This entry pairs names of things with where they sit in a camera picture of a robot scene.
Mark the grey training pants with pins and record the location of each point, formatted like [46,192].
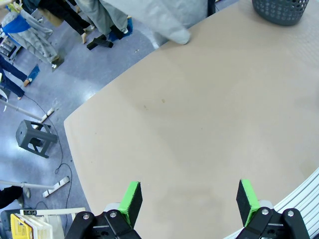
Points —
[169,20]

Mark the mannequin in grey hoodie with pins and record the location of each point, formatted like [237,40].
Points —
[32,37]

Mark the mannequin in dark clothes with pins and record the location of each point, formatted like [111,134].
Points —
[69,17]

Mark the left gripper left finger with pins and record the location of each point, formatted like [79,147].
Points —
[130,199]

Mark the blue floor mat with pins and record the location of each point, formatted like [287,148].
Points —
[129,27]

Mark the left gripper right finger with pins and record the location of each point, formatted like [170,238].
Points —
[245,199]

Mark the mannequin in grey-green trousers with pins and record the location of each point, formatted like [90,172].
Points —
[107,15]

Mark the mannequin in blue jeans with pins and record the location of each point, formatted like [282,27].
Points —
[11,72]

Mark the dark perforated plastic basket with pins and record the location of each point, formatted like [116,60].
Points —
[279,12]

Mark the grey plastic stool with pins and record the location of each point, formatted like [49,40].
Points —
[30,135]

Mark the yellow plastic crate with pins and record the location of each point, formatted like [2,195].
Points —
[18,226]

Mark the black foam block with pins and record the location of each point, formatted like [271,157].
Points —
[101,42]

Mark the denim-blue floor mat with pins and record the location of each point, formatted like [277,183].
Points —
[34,73]

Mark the white plastic crate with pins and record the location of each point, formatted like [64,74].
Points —
[40,227]

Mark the grey aluminium base frame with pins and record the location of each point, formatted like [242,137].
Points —
[299,196]

